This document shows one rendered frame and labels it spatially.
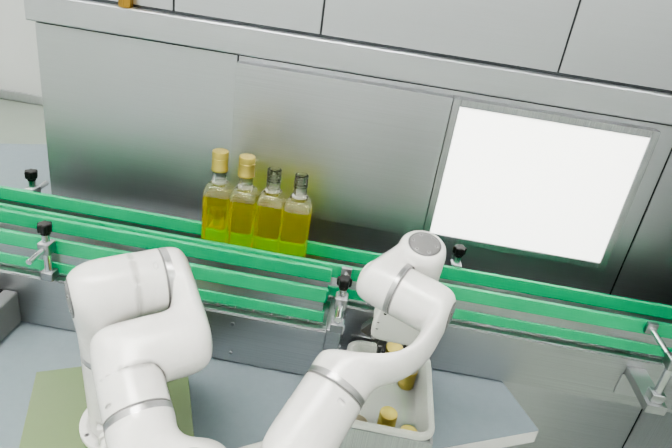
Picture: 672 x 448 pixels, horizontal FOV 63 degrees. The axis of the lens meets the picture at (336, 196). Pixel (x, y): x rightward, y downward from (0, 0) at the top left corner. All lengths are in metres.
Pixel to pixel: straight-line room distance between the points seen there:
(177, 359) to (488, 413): 0.71
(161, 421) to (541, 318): 0.82
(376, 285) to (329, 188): 0.52
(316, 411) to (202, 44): 0.82
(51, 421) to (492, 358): 0.86
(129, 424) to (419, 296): 0.40
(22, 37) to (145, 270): 4.38
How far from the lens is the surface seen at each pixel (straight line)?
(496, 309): 1.24
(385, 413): 1.10
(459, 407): 1.25
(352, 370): 0.72
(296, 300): 1.13
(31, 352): 1.32
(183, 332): 0.79
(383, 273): 0.79
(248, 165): 1.14
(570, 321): 1.29
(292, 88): 1.21
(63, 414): 1.08
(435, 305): 0.77
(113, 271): 0.83
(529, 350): 1.29
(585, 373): 1.36
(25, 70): 5.20
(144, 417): 0.74
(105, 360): 0.78
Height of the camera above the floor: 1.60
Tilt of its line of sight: 25 degrees down
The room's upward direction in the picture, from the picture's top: 9 degrees clockwise
